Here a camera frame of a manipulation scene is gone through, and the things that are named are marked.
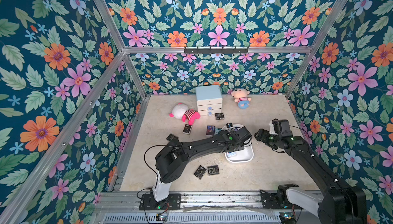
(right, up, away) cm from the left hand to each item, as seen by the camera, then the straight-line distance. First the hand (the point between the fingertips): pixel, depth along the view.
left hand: (242, 145), depth 83 cm
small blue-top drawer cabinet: (-18, +26, +16) cm, 35 cm away
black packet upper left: (-33, +7, +16) cm, 37 cm away
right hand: (+10, +5, +2) cm, 12 cm away
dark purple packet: (-17, +6, +13) cm, 22 cm away
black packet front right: (-16, -13, -1) cm, 21 cm away
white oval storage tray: (+4, -8, +7) cm, 11 cm away
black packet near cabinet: (-11, +15, +22) cm, 29 cm away
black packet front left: (-23, -14, -2) cm, 27 cm away
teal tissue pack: (-13, +6, +16) cm, 22 cm away
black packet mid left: (-42, +2, +13) cm, 44 cm away
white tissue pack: (-6, -6, +3) cm, 9 cm away
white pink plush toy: (-37, +18, +19) cm, 45 cm away
